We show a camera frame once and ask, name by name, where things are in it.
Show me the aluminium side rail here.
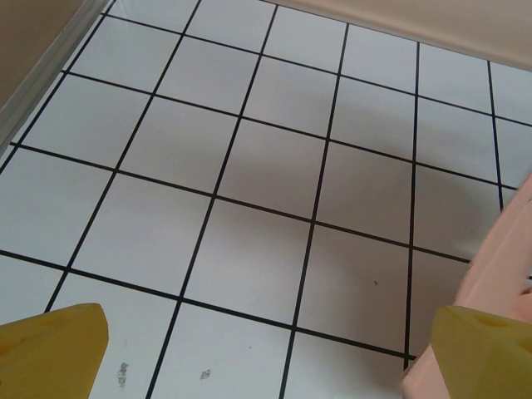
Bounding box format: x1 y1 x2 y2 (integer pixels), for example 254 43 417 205
0 0 116 155

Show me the pink paper box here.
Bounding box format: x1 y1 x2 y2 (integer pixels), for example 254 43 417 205
401 171 532 399

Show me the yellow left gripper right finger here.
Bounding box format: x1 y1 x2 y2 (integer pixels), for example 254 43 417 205
431 304 532 399

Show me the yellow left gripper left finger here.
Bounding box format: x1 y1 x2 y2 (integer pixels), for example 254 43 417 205
0 303 111 399

